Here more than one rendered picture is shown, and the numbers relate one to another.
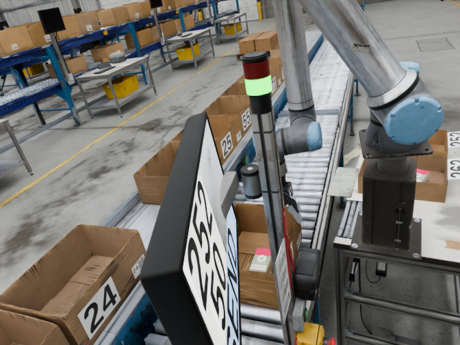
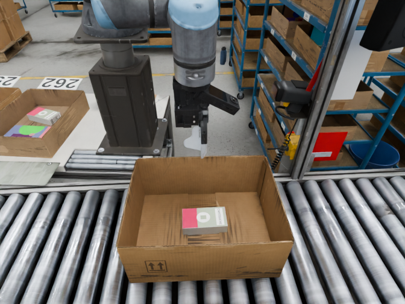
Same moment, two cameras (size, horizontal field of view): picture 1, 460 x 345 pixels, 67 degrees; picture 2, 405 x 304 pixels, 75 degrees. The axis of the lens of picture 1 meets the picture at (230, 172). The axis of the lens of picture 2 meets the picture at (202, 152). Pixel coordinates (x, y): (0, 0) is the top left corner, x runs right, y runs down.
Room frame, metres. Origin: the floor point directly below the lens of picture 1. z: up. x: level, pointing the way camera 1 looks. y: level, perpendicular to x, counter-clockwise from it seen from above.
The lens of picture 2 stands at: (1.30, 0.35, 1.44)
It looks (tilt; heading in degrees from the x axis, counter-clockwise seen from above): 40 degrees down; 241
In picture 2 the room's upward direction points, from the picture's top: straight up
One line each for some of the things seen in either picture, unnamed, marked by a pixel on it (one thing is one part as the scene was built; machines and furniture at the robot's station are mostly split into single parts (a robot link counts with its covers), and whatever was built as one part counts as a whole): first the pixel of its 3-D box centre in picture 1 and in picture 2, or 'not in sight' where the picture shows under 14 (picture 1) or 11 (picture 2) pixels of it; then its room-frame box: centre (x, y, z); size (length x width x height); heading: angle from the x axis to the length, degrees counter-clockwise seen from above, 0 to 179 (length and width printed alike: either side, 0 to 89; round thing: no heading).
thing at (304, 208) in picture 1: (271, 207); (48, 261); (1.51, -0.18, 0.72); 0.52 x 0.05 x 0.05; 65
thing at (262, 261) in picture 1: (261, 262); (204, 220); (1.08, -0.06, 0.77); 0.13 x 0.07 x 0.04; 155
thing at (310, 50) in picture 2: not in sight; (335, 46); (0.07, -0.52, 0.99); 0.40 x 0.30 x 0.10; 62
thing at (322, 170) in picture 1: (286, 170); not in sight; (1.86, -0.34, 0.72); 0.52 x 0.05 x 0.05; 65
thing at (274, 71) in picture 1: (259, 83); not in sight; (3.08, -0.41, 0.96); 0.39 x 0.29 x 0.17; 155
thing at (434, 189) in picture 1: (402, 174); (38, 119); (1.47, -0.85, 0.80); 0.38 x 0.28 x 0.10; 57
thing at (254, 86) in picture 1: (257, 76); not in sight; (0.67, -0.09, 1.62); 0.05 x 0.05 x 0.06
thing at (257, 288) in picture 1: (255, 249); (203, 213); (1.09, -0.04, 0.83); 0.39 x 0.29 x 0.17; 154
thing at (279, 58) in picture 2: not in sight; (295, 52); (-0.13, -0.95, 0.79); 0.40 x 0.30 x 0.10; 66
